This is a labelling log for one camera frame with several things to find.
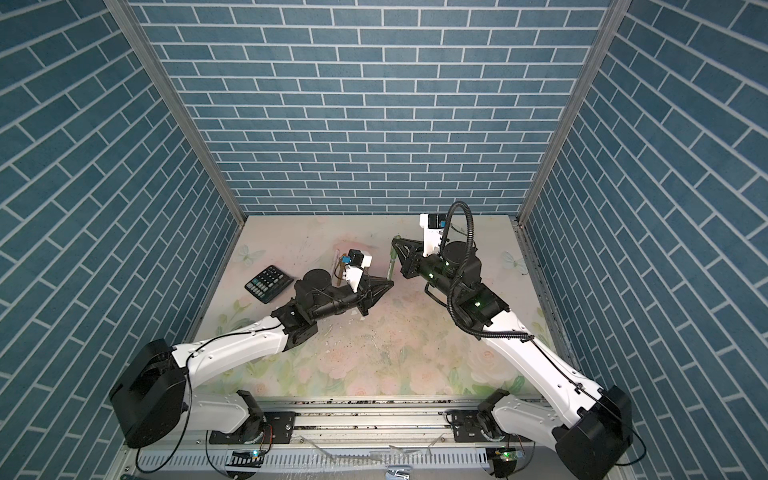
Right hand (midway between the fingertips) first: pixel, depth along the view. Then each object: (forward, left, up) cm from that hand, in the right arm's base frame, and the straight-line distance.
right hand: (391, 239), depth 68 cm
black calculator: (+6, +44, -32) cm, 54 cm away
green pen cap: (-1, -1, -3) cm, 3 cm away
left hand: (-6, 0, -11) cm, 12 cm away
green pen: (-3, -1, -4) cm, 5 cm away
